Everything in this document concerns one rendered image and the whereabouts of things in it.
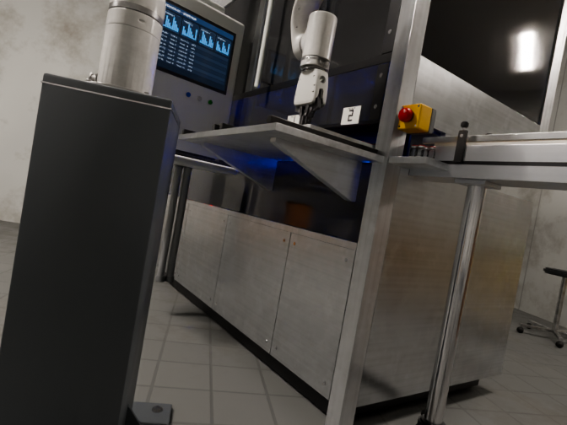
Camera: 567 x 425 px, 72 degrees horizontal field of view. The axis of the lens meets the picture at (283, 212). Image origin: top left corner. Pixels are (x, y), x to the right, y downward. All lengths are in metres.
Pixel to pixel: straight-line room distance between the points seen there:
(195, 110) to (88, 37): 3.04
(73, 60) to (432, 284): 4.22
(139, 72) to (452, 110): 1.01
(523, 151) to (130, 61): 0.95
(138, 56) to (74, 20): 4.01
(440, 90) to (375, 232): 0.52
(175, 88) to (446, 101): 1.17
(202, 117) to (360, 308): 1.21
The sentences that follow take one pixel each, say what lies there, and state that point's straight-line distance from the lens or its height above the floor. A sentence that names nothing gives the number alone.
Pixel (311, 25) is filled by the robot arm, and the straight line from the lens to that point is 1.22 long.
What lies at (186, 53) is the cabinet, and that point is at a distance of 1.99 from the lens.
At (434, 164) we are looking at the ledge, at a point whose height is 0.87.
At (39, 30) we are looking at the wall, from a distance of 5.04.
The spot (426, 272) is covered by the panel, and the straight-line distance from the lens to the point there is 1.45.
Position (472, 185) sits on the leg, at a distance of 1.22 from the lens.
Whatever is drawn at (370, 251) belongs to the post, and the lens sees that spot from 1.21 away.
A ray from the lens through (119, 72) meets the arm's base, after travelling 0.97.
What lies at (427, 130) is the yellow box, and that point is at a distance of 1.21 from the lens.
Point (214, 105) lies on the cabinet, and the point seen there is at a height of 1.10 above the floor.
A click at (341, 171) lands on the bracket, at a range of 1.23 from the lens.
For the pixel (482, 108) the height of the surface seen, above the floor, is 1.15.
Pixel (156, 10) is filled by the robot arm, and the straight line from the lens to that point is 1.03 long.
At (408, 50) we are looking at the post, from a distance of 1.32.
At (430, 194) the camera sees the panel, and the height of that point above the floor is 0.80.
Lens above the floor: 0.69
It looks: 1 degrees down
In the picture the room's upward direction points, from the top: 10 degrees clockwise
